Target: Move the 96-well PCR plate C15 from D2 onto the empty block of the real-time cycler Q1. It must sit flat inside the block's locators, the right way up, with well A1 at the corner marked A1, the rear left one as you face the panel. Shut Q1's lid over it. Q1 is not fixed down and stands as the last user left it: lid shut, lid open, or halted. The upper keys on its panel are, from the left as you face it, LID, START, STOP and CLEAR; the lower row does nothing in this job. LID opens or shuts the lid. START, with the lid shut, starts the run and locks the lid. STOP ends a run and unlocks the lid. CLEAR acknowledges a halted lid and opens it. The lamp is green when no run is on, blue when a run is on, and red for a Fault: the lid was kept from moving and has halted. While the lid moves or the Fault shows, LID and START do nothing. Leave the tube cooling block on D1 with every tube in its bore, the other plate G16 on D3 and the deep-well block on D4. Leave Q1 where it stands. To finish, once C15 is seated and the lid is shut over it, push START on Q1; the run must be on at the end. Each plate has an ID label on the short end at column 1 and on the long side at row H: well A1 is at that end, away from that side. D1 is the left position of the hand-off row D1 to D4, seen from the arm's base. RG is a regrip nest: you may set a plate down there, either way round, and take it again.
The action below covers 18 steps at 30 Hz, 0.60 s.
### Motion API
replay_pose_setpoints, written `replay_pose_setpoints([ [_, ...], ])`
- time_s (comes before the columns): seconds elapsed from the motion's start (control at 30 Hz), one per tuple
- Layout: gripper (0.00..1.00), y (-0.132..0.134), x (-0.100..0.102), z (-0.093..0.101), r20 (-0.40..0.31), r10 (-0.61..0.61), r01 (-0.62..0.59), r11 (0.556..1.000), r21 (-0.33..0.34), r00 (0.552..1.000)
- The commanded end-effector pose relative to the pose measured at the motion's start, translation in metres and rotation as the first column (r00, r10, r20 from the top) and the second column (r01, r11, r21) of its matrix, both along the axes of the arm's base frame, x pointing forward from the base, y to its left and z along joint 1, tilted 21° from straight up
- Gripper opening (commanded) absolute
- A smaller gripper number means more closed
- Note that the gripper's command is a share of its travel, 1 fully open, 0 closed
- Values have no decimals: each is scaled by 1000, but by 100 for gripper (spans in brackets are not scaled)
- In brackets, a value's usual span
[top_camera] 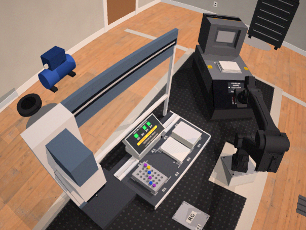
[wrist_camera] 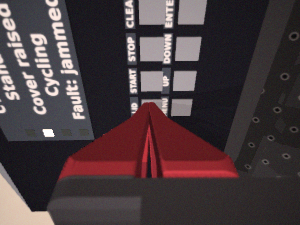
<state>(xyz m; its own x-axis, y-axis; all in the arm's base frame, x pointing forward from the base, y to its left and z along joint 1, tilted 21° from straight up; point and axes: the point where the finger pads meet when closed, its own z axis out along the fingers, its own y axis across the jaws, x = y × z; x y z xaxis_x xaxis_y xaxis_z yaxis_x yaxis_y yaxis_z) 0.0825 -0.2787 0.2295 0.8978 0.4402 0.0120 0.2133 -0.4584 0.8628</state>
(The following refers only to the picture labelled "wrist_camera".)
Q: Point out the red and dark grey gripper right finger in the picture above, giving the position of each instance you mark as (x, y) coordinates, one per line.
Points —
(175, 152)

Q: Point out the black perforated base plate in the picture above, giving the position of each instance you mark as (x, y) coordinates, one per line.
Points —
(271, 147)

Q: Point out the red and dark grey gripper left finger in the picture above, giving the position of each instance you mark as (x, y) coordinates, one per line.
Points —
(121, 151)

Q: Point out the black thermal cycler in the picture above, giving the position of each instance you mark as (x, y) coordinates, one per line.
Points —
(72, 70)

